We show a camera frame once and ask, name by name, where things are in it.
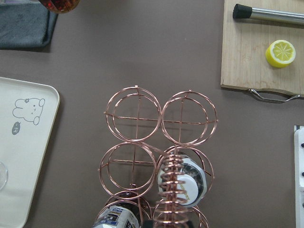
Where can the yellow lemon half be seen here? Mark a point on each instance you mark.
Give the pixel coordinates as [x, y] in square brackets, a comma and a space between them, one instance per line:
[280, 54]

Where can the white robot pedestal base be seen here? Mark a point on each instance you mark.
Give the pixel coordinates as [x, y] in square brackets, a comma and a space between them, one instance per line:
[299, 175]

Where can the cream rabbit tray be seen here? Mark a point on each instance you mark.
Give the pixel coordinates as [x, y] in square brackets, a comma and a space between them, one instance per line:
[27, 115]

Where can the copper wire bottle basket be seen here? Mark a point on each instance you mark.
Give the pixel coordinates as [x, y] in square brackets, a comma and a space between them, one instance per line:
[145, 130]

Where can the grey folded cloth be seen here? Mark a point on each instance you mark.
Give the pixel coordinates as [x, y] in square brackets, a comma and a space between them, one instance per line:
[26, 25]

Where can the tea bottle white cap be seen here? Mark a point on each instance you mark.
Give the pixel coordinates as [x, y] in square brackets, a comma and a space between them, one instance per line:
[60, 6]
[184, 176]
[121, 211]

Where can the clear wine glass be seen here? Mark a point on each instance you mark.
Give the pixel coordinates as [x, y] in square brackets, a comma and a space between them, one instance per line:
[3, 175]

